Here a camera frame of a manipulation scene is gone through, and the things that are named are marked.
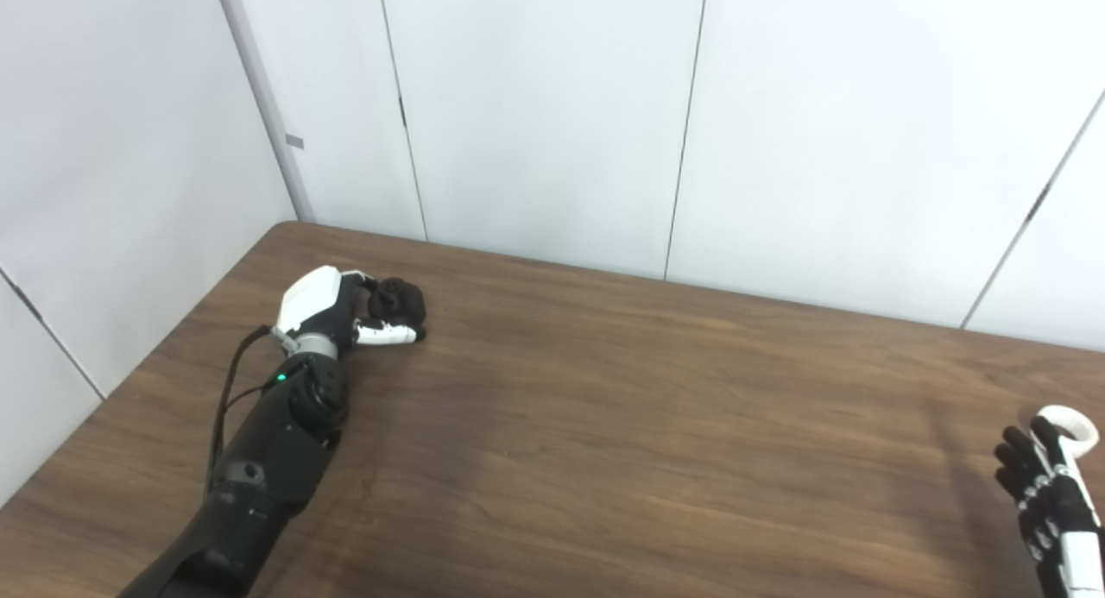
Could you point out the round black plastic part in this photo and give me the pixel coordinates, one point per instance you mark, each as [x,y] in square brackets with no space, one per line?
[399,300]

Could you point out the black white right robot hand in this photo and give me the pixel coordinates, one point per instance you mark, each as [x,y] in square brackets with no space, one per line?
[1070,512]

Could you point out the gray wall corner trim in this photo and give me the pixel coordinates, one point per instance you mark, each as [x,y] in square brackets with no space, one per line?
[268,106]

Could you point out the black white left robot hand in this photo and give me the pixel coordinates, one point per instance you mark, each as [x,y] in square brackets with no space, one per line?
[311,300]

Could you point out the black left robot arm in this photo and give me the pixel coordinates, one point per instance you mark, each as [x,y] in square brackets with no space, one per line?
[268,460]

